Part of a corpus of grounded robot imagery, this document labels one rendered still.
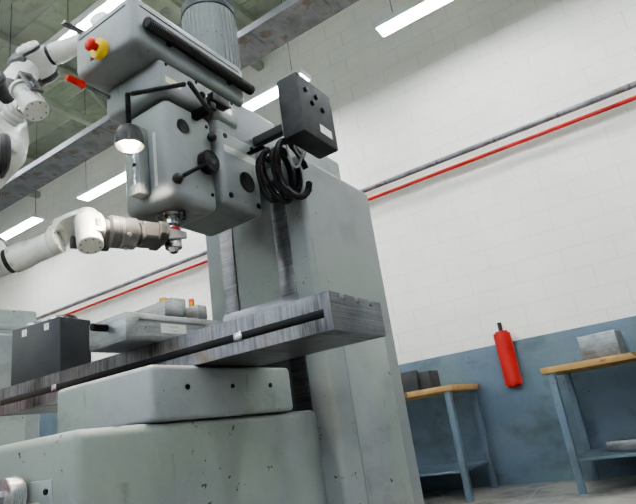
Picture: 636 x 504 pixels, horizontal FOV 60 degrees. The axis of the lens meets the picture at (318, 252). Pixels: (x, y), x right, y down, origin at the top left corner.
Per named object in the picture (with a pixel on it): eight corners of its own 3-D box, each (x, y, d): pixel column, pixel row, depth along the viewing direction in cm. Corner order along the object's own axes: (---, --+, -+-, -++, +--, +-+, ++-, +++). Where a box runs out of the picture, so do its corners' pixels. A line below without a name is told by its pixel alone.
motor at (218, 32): (215, 57, 186) (208, -18, 196) (174, 83, 196) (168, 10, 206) (254, 83, 203) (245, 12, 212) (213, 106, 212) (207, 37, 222)
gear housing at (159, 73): (161, 85, 155) (159, 55, 158) (105, 120, 167) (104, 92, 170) (240, 129, 182) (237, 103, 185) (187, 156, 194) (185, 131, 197)
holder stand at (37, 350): (60, 376, 166) (60, 311, 172) (10, 388, 175) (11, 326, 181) (91, 377, 177) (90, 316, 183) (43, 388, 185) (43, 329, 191)
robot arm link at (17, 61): (33, 82, 196) (11, 113, 180) (9, 47, 188) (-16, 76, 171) (62, 72, 194) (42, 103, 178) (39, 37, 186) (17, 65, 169)
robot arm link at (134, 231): (169, 213, 154) (125, 207, 147) (171, 245, 151) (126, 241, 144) (153, 229, 163) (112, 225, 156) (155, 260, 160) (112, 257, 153)
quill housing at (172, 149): (172, 195, 148) (165, 93, 158) (122, 219, 159) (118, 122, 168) (221, 212, 164) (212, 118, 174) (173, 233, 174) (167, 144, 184)
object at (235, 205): (225, 201, 164) (218, 124, 172) (168, 226, 176) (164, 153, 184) (266, 216, 180) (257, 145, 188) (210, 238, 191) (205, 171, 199)
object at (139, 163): (139, 191, 150) (136, 124, 157) (129, 196, 152) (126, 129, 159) (151, 195, 154) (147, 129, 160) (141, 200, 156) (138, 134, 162)
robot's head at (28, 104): (12, 119, 145) (35, 95, 145) (-2, 98, 150) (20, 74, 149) (32, 131, 151) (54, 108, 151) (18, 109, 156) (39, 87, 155)
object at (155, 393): (154, 421, 114) (151, 363, 118) (54, 441, 131) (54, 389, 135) (296, 410, 155) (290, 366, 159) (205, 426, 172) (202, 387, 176)
